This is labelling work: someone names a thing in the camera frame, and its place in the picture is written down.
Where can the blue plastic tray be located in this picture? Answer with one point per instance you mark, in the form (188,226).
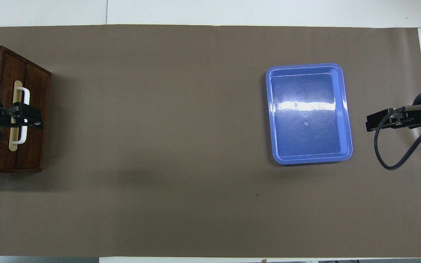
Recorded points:
(305,146)

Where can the brown table mat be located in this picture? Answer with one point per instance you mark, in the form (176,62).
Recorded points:
(159,146)

